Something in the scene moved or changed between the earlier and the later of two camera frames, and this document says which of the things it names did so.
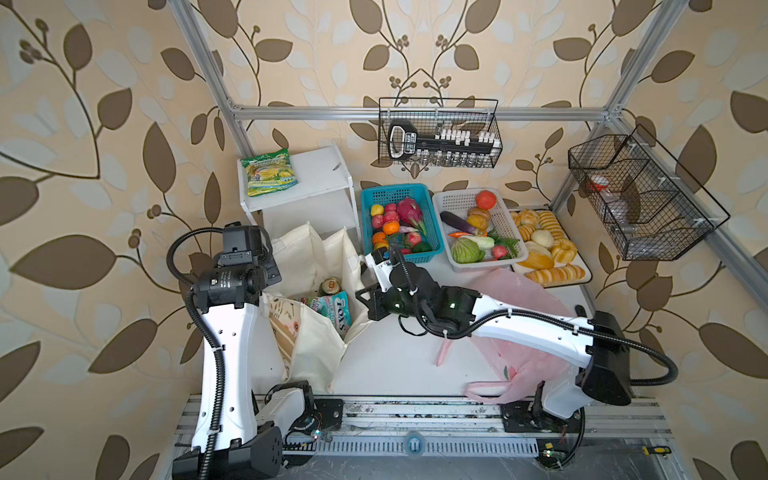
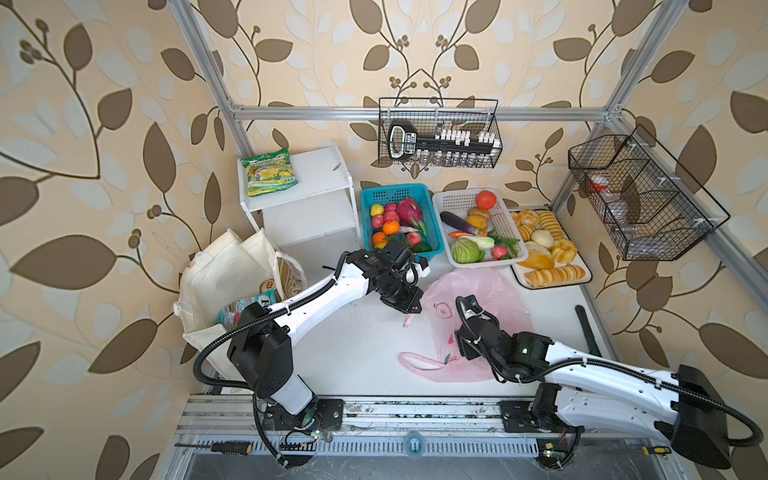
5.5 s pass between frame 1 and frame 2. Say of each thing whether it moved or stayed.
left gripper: moved
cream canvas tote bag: moved
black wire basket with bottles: stayed
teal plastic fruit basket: stayed
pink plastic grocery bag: moved
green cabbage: stayed
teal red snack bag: moved
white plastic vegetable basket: stayed
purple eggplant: stayed
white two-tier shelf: stayed
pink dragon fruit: stayed
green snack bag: stayed
